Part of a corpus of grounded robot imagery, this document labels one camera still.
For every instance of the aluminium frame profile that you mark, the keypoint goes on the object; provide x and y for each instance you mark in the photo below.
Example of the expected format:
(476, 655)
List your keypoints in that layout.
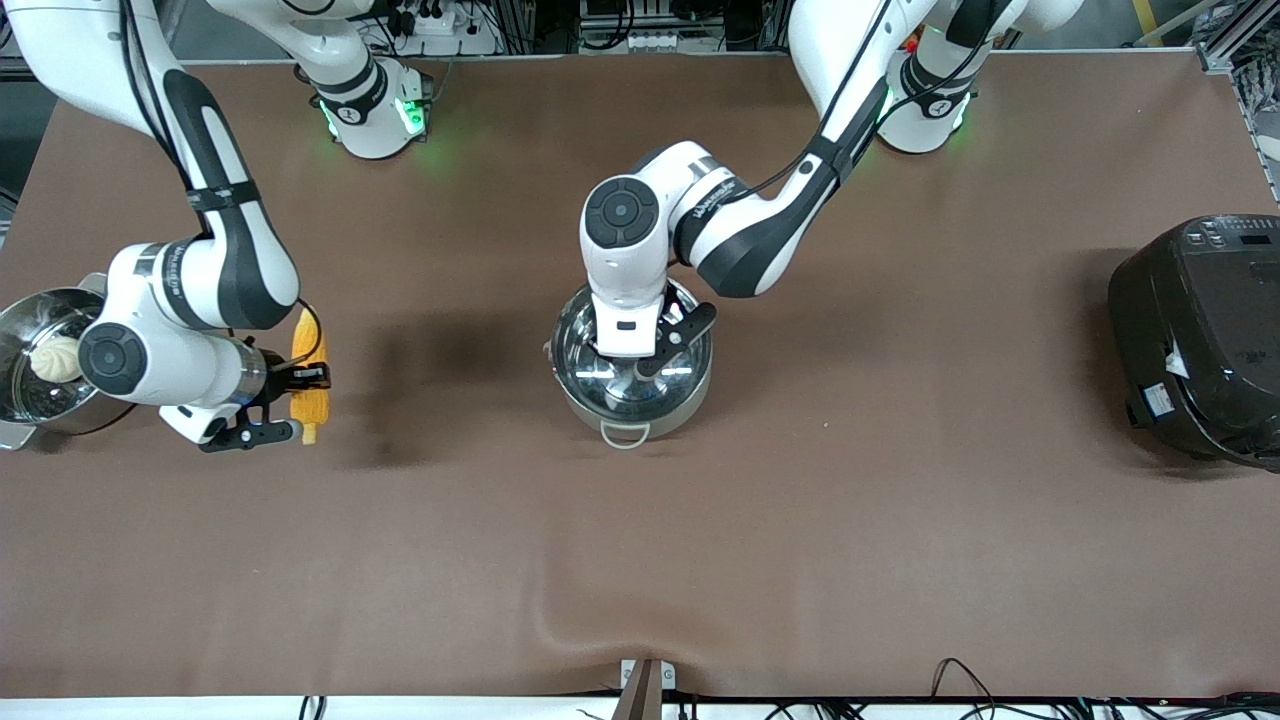
(1235, 40)

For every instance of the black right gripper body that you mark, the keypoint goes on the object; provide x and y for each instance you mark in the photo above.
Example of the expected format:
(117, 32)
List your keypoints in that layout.
(283, 381)

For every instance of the metal edge bracket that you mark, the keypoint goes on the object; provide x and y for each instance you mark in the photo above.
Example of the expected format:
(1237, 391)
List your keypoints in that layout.
(647, 680)

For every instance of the yellow corn cob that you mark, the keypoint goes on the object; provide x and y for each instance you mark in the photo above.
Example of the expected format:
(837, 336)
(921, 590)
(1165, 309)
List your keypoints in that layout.
(312, 410)

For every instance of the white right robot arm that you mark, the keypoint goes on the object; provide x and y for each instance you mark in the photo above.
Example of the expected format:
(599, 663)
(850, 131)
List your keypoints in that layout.
(235, 250)

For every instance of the glass pot lid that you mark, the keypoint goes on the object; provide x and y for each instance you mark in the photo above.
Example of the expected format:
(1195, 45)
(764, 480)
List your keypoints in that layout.
(580, 360)

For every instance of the white power strip with plugs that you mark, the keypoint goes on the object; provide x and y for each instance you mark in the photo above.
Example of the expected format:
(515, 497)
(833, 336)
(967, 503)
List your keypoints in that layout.
(432, 20)

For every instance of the brown table mat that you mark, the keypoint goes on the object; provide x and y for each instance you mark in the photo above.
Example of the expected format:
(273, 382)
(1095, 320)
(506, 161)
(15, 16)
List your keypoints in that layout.
(640, 560)

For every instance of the white socket strip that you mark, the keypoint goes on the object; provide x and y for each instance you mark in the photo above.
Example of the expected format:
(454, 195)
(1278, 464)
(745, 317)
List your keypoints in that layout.
(622, 42)

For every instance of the black rice cooker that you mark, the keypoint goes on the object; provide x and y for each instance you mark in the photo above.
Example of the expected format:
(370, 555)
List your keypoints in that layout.
(1210, 340)

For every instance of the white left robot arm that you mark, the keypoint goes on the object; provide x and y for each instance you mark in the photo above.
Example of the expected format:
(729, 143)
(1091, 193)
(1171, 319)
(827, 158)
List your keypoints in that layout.
(620, 255)

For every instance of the steel steamer pot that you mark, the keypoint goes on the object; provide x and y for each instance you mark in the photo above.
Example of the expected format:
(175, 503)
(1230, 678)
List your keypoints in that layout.
(20, 395)

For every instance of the stainless steel pot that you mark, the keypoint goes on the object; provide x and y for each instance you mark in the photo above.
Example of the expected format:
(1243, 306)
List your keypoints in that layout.
(660, 425)

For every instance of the white steamed bun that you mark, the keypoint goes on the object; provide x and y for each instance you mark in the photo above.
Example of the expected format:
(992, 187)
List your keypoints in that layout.
(55, 358)

